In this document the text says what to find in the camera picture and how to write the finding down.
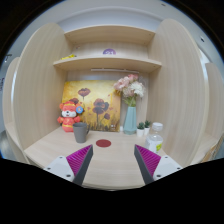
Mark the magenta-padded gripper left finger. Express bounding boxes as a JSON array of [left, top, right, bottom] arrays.
[[43, 143, 95, 187]]

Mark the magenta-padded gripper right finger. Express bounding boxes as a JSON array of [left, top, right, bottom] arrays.
[[133, 143, 184, 186]]

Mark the clear plastic drink bottle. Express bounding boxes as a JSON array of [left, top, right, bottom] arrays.
[[144, 122, 165, 155]]

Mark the grey ribbed mug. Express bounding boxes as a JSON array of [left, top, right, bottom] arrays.
[[72, 122, 91, 144]]

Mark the flat round red coaster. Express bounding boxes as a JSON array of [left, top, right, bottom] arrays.
[[95, 138, 113, 149]]

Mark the small succulent in white pot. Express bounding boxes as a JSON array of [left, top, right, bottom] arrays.
[[136, 122, 146, 138], [143, 119, 152, 136]]

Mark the teal faceted vase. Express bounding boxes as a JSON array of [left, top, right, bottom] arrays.
[[123, 105, 138, 136]]

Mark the red and orange plush toy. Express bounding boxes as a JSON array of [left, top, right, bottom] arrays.
[[56, 100, 85, 133]]

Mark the yellow poppy flower painting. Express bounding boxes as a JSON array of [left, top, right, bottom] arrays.
[[61, 79, 122, 133]]

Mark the pink and white flower bouquet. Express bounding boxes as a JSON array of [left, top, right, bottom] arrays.
[[113, 73, 147, 108]]

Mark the white light bar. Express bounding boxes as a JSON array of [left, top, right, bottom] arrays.
[[90, 68, 140, 74]]

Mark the light wood shelf unit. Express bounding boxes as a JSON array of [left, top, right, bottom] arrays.
[[53, 24, 163, 74]]

